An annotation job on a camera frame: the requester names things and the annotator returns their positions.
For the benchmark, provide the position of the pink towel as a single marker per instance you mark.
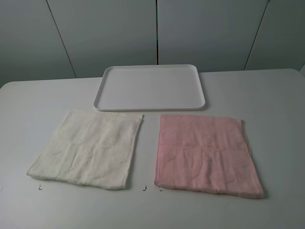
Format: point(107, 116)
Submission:
point(207, 154)

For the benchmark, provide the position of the white rectangular plastic tray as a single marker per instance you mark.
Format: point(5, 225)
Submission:
point(150, 88)

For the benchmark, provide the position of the white cream towel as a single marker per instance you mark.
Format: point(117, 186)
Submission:
point(90, 149)

